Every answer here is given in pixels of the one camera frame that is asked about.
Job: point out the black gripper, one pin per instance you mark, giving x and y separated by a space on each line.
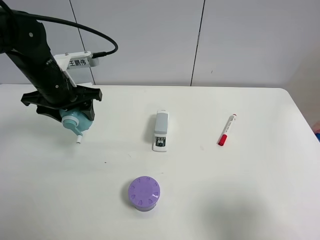
54 91

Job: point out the teal pencil sharpener with crank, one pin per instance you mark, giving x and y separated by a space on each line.
76 121

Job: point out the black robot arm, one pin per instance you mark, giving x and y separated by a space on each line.
24 41

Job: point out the grey white stapler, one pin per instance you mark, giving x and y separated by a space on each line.
160 133

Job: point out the white cardboard box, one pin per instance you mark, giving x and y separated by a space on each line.
86 84

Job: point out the purple lidded round jar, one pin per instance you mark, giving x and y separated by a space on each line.
144 193

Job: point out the red capped white marker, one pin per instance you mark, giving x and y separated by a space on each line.
224 135

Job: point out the blue object at table edge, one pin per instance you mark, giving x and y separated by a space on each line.
318 136

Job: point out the white camera mount with label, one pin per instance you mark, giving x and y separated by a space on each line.
76 60

